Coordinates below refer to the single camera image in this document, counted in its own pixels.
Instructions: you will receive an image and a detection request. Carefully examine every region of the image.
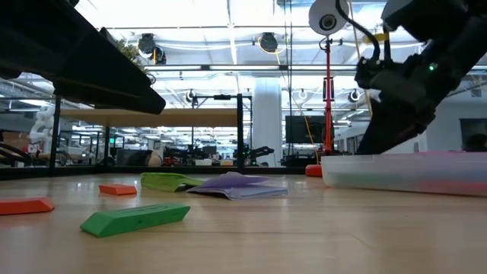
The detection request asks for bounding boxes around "purple sticky note pad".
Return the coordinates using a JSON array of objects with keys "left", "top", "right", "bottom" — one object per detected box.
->
[{"left": 186, "top": 171, "right": 289, "bottom": 201}]

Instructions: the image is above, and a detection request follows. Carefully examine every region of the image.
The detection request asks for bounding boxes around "person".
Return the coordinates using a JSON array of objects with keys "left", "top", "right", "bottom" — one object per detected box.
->
[{"left": 126, "top": 149, "right": 164, "bottom": 167}]

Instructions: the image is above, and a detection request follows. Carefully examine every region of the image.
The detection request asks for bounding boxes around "black monitor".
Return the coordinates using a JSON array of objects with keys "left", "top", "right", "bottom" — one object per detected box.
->
[{"left": 285, "top": 115, "right": 336, "bottom": 145}]

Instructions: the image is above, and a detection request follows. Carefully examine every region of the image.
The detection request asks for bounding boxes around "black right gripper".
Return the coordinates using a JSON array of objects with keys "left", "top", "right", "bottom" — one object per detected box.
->
[{"left": 355, "top": 55, "right": 463, "bottom": 155}]

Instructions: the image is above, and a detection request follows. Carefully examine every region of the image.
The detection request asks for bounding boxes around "wooden shelf with black legs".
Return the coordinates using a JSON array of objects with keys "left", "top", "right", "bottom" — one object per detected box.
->
[{"left": 49, "top": 93, "right": 245, "bottom": 179}]

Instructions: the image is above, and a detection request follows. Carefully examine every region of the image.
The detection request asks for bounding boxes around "orange eraser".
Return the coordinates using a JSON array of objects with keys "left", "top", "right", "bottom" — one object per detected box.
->
[
  {"left": 98, "top": 183, "right": 138, "bottom": 196},
  {"left": 0, "top": 196, "right": 56, "bottom": 216}
]

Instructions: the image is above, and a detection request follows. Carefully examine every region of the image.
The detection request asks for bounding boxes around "clear plastic box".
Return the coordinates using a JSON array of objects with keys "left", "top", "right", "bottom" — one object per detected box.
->
[{"left": 320, "top": 151, "right": 487, "bottom": 198}]

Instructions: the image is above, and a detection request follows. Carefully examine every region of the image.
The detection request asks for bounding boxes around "green sticky note pad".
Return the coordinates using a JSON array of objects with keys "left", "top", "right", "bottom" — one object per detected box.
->
[{"left": 140, "top": 172, "right": 206, "bottom": 193}]

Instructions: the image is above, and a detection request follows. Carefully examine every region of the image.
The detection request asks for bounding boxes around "red desk lamp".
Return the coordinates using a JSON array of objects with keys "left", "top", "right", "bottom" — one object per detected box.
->
[{"left": 304, "top": 0, "right": 350, "bottom": 178}]

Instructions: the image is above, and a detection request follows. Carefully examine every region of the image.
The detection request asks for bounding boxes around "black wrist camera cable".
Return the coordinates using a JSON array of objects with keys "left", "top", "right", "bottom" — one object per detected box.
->
[{"left": 334, "top": 0, "right": 382, "bottom": 62}]

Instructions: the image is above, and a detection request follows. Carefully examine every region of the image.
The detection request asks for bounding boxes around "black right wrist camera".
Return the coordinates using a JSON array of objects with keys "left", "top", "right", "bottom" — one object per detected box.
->
[{"left": 355, "top": 56, "right": 384, "bottom": 91}]

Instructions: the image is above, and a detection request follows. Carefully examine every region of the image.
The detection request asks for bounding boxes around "black aluminium table frame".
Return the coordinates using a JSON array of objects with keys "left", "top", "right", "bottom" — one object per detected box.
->
[{"left": 0, "top": 165, "right": 307, "bottom": 180}]

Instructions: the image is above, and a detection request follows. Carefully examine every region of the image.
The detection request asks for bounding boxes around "green eraser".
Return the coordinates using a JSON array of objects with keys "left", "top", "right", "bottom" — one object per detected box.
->
[{"left": 79, "top": 202, "right": 191, "bottom": 238}]

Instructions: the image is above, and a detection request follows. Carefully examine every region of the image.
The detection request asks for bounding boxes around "yellow cable tag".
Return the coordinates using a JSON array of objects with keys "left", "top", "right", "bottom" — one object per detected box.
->
[{"left": 361, "top": 32, "right": 391, "bottom": 44}]

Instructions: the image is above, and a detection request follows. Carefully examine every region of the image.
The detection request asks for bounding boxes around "black ceiling cable reel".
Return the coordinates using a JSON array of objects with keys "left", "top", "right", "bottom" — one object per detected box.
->
[
  {"left": 137, "top": 33, "right": 167, "bottom": 65},
  {"left": 257, "top": 32, "right": 281, "bottom": 54}
]

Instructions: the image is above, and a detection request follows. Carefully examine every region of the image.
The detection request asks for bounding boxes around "green potted plant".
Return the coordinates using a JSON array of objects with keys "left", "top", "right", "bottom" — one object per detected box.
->
[{"left": 113, "top": 37, "right": 157, "bottom": 85}]

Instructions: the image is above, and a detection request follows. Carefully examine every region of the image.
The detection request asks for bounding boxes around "white building column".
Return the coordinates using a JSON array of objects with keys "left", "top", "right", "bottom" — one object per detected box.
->
[{"left": 253, "top": 78, "right": 283, "bottom": 167}]

